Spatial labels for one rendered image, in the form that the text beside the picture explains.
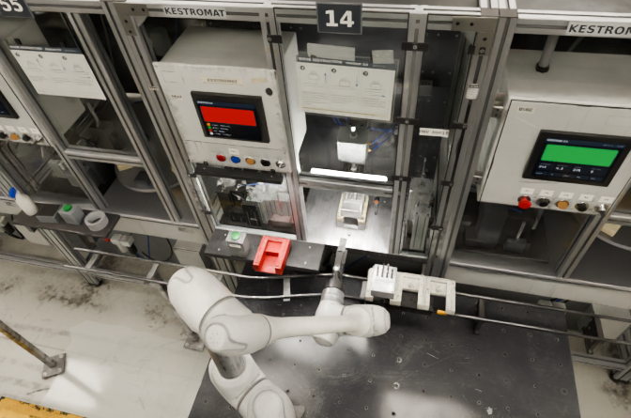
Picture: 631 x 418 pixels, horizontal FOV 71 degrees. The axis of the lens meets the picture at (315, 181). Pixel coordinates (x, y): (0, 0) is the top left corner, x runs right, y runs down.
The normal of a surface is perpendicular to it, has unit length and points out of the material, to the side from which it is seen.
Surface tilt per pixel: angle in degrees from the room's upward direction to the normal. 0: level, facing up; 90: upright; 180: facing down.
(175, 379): 0
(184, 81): 90
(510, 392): 0
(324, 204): 0
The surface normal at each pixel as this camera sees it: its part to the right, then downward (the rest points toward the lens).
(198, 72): -0.22, 0.74
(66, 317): -0.07, -0.67
